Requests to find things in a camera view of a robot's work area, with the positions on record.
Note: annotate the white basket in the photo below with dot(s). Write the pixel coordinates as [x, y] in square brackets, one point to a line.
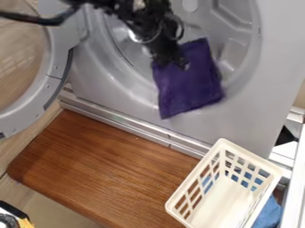
[222, 205]

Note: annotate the washing machine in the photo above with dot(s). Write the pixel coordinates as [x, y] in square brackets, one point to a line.
[254, 89]

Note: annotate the blue cloth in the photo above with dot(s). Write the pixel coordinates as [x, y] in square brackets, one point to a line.
[270, 213]

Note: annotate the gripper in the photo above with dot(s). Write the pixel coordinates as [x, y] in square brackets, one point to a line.
[167, 49]

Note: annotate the purple cloth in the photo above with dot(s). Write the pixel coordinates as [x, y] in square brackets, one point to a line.
[188, 86]

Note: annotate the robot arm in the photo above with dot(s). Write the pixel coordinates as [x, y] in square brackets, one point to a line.
[131, 13]

